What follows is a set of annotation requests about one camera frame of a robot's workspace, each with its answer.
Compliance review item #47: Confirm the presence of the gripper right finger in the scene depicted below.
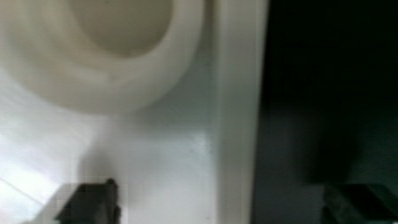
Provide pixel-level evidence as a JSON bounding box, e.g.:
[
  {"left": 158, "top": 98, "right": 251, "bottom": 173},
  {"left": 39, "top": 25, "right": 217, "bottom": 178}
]
[{"left": 323, "top": 184, "right": 398, "bottom": 224}]

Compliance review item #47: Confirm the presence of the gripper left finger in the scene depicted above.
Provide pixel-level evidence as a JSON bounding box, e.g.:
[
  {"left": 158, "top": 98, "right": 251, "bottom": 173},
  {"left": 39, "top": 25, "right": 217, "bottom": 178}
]
[{"left": 55, "top": 179, "right": 121, "bottom": 224}]

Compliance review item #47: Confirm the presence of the white square tabletop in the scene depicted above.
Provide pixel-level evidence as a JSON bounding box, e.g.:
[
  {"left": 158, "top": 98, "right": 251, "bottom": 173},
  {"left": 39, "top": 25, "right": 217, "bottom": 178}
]
[{"left": 0, "top": 0, "right": 268, "bottom": 224}]

